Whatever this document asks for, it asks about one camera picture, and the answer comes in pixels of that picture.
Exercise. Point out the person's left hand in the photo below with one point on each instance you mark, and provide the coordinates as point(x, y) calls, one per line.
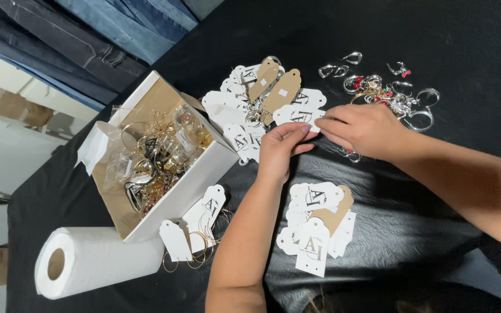
point(276, 152)

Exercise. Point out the person's right hand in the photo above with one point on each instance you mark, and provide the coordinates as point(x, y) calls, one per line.
point(368, 130)

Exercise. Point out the person's right fingers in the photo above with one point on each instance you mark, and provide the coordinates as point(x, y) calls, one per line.
point(335, 124)

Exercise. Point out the white logo hang tag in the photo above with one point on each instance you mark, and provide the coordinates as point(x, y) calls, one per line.
point(296, 115)

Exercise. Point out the single silver cherry earring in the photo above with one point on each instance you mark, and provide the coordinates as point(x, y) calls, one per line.
point(351, 155)

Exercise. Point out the heap of silver cherry earrings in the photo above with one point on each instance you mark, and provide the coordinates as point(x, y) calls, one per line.
point(385, 93)

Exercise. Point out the brown kraft tag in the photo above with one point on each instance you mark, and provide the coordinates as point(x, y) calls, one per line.
point(265, 78)
point(335, 213)
point(282, 93)

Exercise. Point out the pile of white paper tags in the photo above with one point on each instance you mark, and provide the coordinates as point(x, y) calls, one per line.
point(315, 243)
point(228, 108)

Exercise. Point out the black tablecloth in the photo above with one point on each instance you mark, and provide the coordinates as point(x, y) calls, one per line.
point(450, 43)

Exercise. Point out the white tag with gold hoops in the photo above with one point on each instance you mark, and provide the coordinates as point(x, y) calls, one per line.
point(213, 202)
point(174, 241)
point(194, 224)

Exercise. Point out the white cardboard box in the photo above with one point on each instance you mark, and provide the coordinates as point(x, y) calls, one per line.
point(198, 182)

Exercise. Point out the heap of mixed jewelry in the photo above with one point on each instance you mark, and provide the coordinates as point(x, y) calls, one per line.
point(159, 156)

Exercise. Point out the bunch of gold hoop earrings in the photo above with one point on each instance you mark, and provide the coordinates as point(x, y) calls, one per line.
point(202, 256)

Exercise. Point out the clear plastic bags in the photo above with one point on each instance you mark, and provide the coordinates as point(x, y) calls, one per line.
point(100, 141)

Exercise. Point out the stack of denim jeans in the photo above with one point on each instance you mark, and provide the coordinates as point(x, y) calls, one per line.
point(102, 26)

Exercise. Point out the white paper towel roll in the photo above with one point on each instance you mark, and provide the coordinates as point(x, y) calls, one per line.
point(102, 261)

